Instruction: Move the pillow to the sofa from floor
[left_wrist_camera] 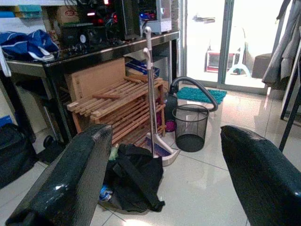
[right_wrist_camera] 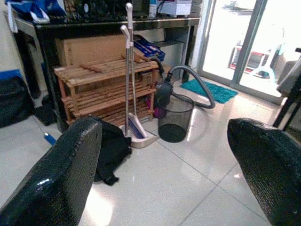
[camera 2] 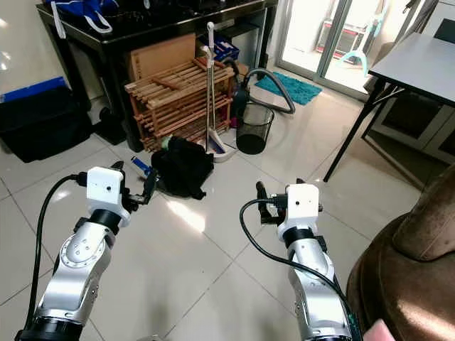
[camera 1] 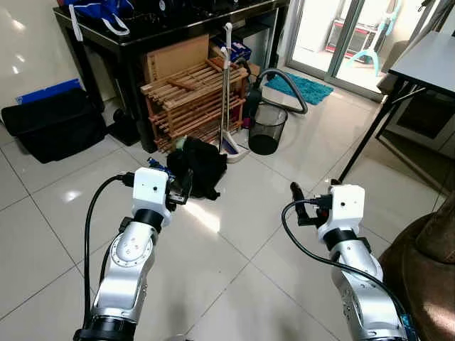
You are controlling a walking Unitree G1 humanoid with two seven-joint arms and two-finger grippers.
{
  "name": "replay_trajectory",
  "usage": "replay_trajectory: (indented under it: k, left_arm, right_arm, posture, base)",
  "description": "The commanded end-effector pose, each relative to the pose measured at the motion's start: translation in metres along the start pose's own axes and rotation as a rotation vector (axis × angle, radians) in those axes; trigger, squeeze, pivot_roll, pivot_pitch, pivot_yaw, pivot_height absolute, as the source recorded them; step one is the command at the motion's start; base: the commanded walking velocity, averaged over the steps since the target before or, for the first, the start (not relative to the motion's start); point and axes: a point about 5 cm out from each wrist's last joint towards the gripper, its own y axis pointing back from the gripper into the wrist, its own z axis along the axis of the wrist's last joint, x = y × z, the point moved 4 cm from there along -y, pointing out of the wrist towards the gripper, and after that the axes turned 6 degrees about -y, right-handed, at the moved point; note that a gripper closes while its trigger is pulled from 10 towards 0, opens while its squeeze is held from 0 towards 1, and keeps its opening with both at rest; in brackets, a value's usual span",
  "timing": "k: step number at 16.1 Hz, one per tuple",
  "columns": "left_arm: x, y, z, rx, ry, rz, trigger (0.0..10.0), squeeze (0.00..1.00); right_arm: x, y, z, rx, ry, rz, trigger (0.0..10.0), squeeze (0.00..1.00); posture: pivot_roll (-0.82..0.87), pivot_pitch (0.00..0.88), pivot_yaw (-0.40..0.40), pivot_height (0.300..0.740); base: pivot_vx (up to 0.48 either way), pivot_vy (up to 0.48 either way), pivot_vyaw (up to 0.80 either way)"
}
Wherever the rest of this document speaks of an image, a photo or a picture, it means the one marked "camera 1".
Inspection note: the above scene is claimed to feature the teal floor mat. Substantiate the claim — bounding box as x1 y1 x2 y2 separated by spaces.
264 70 334 107

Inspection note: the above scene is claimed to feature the black backpack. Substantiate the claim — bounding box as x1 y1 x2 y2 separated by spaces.
166 136 229 202

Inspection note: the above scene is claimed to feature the small blue plastic object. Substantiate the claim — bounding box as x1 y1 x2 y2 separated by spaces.
146 159 176 177

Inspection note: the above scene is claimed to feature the black mesh waste bin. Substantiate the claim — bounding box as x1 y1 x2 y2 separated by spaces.
247 102 289 156

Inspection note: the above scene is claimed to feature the black dumbbell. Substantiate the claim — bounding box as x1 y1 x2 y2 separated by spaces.
106 107 141 147

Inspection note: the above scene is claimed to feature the wooden slatted rack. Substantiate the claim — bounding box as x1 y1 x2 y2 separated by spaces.
139 59 251 153

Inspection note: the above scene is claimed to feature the brown cardboard board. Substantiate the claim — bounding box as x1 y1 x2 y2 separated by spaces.
141 33 213 84

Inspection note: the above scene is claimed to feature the large black fabric bag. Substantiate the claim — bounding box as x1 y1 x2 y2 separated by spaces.
0 86 109 165

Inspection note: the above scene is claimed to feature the blue box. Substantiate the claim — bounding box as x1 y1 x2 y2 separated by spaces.
213 38 254 65

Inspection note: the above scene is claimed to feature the grey low cabinet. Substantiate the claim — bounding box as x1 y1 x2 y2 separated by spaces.
383 91 455 158

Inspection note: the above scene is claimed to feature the teal and white mop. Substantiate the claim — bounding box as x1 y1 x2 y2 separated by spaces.
346 0 403 78

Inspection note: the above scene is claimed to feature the black glossy desk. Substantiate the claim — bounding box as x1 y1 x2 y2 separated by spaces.
53 0 291 154

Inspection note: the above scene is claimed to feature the blue flat board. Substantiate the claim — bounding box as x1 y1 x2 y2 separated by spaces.
15 77 83 106

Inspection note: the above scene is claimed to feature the sliding glass door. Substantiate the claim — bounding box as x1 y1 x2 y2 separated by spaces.
287 0 455 94

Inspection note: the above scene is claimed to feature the grey table with black legs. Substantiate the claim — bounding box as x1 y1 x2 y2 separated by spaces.
333 29 455 183

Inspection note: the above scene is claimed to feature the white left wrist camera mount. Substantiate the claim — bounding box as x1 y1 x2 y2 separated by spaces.
132 167 172 214

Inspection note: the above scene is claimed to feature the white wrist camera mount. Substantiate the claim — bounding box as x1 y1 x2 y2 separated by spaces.
132 167 172 214
317 184 366 233

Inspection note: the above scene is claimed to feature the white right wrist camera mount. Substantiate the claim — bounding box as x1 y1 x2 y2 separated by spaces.
317 184 366 233

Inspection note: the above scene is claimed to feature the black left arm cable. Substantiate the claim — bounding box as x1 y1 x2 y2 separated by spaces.
83 172 137 329

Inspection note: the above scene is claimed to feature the grey vacuum hose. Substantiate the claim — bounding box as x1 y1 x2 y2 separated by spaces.
245 67 311 119

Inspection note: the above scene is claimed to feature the white long-handled dustpan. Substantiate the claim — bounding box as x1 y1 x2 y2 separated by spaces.
216 23 251 165

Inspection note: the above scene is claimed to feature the blue bag with white straps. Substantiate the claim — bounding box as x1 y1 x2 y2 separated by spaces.
67 0 137 38

